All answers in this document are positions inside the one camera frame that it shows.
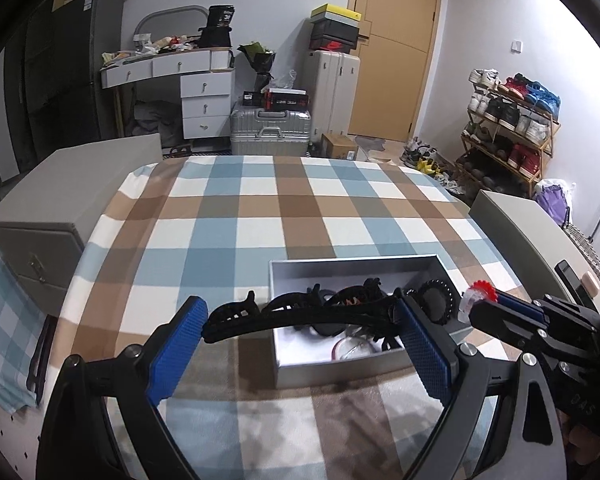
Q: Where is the pile of floor shoes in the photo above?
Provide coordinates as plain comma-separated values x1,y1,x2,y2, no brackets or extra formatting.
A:
399,139,474,197

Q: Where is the grey cloth heap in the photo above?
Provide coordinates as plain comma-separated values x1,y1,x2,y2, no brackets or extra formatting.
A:
131,99,184,147

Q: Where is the person's right hand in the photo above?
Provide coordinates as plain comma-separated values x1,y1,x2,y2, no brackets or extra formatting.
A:
566,422,600,461

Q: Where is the black wrapped bouquet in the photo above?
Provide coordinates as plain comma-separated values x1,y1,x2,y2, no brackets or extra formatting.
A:
237,40,277,92

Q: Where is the wicker basket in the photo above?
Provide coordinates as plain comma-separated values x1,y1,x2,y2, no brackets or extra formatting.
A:
561,222,600,282

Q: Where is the purple bag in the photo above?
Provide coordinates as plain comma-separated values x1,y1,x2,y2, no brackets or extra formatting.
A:
534,178,577,227

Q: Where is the black hair claw clip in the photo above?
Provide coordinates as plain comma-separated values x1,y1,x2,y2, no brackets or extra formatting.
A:
359,276,397,307

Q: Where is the desk clutter pile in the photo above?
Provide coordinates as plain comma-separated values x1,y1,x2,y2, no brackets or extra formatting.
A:
101,33,204,67

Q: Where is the black metal bar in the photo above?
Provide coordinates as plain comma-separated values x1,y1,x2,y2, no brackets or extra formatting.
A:
26,314,59,407

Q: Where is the beige suitcase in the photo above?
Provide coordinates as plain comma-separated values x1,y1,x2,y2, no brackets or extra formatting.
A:
302,49,362,144

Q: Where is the blue checked cloth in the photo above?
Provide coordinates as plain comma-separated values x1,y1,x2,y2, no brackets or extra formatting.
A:
0,249,49,414

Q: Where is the black bag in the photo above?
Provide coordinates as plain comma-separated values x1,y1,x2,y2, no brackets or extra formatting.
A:
198,5,237,50

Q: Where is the grey bedside cabinet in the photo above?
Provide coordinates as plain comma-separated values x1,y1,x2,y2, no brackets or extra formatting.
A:
467,189,600,317

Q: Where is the white red pin badge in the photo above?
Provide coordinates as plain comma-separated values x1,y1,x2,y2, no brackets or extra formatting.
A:
332,335,377,362

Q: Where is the black red flat box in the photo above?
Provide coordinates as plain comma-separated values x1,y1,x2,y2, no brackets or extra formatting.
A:
262,88,311,113

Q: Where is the grey cardboard box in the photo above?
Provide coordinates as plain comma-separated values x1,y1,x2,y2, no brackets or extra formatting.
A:
268,254,475,390

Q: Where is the black phone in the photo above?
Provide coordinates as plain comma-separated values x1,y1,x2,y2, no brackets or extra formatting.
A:
554,259,584,307

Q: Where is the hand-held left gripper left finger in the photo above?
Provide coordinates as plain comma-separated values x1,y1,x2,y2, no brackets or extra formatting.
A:
35,295,210,480

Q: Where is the black headband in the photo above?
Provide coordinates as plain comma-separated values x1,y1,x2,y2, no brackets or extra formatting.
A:
201,290,402,344

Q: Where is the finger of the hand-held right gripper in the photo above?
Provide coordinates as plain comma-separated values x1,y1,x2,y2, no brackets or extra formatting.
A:
492,292,551,323
467,301,546,353

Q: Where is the silver suitcase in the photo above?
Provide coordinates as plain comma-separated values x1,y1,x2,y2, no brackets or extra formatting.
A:
229,104,313,157

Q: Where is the wooden door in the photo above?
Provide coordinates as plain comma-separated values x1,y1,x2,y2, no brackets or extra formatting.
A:
347,0,444,144

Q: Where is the grey wardrobe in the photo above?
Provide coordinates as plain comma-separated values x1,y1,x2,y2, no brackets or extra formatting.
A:
51,0,125,149

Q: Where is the black red shoe box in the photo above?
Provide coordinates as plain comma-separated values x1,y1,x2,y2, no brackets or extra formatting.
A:
308,33,357,54

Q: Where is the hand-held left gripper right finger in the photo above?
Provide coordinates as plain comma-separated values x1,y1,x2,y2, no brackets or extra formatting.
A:
390,294,568,480

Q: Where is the grey shoe box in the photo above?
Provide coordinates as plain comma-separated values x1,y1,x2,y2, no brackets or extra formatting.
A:
309,17,360,37

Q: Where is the brown cardboard box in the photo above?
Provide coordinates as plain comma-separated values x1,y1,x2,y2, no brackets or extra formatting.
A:
320,133,360,162

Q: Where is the grey drawer cabinet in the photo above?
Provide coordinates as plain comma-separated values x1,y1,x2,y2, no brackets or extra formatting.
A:
0,133,164,317

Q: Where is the white vanity desk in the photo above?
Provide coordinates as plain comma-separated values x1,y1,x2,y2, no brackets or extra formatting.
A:
99,47,237,142

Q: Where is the yellow shoe box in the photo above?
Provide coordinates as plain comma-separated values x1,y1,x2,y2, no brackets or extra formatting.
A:
310,3,362,24

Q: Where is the wooden shoe rack with shoes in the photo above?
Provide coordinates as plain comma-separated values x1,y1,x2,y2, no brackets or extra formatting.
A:
461,68,562,193

